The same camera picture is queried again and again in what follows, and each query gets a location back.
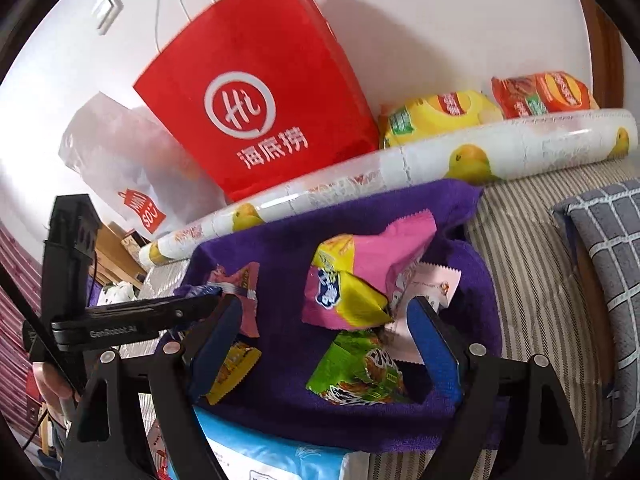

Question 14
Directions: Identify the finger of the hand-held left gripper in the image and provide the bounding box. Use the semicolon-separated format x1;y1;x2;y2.
89;293;226;323

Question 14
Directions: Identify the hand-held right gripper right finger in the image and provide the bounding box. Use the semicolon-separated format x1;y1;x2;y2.
406;296;588;480

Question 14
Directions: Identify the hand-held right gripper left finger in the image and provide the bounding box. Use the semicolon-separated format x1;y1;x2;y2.
60;294;244;480

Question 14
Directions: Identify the blue candy wrapper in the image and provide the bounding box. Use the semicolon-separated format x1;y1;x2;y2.
172;282;223;306

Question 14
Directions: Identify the pale pink snack packet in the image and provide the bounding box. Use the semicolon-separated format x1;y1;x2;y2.
384;262;462;367

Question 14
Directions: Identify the green snack packet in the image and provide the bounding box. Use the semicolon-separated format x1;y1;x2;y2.
305;330;413;406

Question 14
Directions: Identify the pink yellow snack packet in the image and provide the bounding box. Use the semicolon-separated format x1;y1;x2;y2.
301;210;438;331

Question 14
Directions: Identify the white red candy packet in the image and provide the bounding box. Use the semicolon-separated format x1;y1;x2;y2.
147;422;173;480

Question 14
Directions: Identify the purple towel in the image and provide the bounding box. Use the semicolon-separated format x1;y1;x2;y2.
152;178;503;453

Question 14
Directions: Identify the person's left hand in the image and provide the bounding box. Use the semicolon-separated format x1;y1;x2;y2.
31;360;81;403

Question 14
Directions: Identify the white spotted plush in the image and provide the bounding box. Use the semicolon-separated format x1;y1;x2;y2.
97;282;136;306

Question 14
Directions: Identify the red striped cloth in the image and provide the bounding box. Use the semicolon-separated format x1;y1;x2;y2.
0;220;46;411

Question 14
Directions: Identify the white plastic shopping bag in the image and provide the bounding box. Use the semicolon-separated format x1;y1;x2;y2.
57;91;226;236

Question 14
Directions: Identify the blue tissue box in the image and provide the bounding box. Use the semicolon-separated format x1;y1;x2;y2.
167;405;371;480

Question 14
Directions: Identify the lemon print paper roll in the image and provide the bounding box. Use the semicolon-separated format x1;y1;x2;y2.
137;108;640;268

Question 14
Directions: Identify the grey checked cloth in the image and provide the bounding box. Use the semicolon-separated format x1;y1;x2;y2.
551;182;640;461

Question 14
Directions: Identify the yellow chip bag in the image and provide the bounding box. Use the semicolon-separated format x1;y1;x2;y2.
377;89;505;150

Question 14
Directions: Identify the red paper bag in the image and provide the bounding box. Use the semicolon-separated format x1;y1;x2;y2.
132;0;381;201

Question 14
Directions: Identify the orange chip bag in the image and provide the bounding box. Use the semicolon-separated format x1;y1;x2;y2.
490;72;600;121

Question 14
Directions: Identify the white light switch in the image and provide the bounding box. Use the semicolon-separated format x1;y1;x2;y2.
91;0;123;36

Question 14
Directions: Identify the brown door frame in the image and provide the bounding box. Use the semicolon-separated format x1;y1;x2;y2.
575;0;626;111

